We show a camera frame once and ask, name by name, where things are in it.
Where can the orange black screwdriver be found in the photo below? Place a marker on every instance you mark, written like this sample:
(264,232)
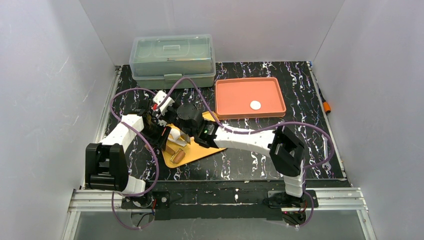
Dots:
(325,104)

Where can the wooden dough roller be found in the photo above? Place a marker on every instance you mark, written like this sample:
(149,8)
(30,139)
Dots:
(173,153)

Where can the orange-red plastic tray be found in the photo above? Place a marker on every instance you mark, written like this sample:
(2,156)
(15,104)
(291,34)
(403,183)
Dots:
(233,97)

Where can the green plastic storage box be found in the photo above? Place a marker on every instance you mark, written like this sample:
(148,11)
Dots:
(158,62)

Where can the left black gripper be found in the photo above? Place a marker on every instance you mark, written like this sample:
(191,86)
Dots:
(158,133)

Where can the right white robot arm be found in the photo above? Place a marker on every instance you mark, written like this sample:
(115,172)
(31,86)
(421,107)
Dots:
(280,144)

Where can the metal scraper orange handle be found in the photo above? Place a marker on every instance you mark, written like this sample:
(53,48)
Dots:
(182,137)

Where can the flat round white wrapper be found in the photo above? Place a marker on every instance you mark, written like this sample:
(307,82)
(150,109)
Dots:
(255,105)

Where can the aluminium front frame rail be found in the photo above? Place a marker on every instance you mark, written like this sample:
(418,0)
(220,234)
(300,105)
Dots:
(230,213)

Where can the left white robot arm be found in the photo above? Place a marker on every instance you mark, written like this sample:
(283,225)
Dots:
(105,162)

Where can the small metal wrench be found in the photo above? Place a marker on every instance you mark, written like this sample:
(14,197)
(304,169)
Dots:
(326,166)

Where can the yellow plastic tray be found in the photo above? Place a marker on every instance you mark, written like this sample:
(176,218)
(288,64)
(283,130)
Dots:
(193,151)

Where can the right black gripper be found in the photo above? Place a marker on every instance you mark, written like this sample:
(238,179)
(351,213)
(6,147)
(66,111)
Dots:
(178,122)

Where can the white dough ball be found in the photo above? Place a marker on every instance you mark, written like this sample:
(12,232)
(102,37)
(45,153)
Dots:
(175,136)

